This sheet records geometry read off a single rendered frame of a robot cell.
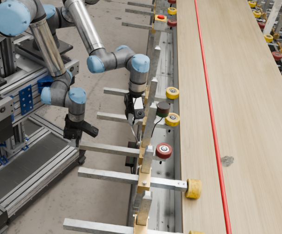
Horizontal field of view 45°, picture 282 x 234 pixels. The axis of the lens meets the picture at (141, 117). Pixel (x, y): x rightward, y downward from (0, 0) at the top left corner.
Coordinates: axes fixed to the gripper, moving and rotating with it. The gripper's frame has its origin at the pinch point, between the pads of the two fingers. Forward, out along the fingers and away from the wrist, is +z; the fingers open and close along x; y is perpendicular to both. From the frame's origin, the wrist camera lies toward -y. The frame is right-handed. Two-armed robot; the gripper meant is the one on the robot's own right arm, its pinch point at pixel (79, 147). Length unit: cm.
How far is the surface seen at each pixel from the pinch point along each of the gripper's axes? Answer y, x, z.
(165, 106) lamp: -37.3, -3.7, -32.8
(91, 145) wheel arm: -6.2, 0.4, -3.9
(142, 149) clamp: -31.6, -0.6, -5.8
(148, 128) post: -32.0, -2.3, -18.6
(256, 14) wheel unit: -127, -196, -11
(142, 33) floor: -26, -304, 83
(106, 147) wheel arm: -13.7, 0.8, -4.2
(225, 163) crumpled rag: -72, 4, -11
